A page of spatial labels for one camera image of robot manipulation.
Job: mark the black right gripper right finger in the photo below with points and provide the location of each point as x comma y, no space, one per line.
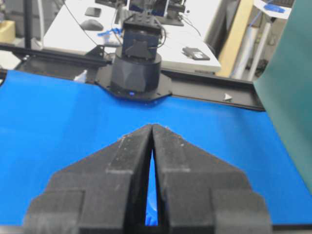
202,194

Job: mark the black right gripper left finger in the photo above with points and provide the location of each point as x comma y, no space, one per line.
103,193

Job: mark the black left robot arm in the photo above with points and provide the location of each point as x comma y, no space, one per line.
136,67

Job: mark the blue table mat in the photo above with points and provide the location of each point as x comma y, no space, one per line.
48,123

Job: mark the dark green board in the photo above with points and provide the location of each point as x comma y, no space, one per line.
285,88

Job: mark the black box on desk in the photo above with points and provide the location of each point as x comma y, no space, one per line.
195,53

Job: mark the black computer mouse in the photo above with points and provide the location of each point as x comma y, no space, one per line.
91,25

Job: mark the white background desk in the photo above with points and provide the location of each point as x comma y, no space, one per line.
65,34

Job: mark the black aluminium frame rail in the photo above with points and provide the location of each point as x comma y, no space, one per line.
204,87

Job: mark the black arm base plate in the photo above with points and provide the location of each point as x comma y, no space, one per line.
137,85

